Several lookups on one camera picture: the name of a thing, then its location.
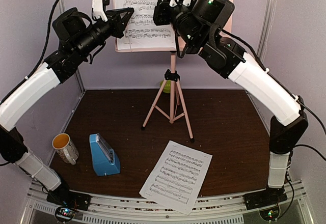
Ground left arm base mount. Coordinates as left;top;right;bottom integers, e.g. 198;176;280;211
40;179;91;223

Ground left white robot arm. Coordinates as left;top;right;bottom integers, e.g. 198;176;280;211
1;0;134;206

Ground green plastic bowl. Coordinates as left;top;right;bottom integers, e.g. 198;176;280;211
162;80;171;94

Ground blue metronome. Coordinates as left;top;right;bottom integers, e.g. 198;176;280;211
89;133;121;177

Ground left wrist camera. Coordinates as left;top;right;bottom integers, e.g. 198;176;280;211
92;0;110;22

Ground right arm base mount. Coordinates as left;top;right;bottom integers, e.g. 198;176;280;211
243;186;289;222

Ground pink perforated music stand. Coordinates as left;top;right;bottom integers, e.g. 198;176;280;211
114;0;235;143

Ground aluminium front rail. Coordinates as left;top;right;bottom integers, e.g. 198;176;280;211
25;180;310;224

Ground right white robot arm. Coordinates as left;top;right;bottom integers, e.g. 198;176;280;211
153;0;309;205

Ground sheet music page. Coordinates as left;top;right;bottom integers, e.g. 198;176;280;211
139;141;212;215
113;0;176;52

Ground patterned ceramic mug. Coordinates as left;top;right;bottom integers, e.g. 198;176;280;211
52;133;79;165

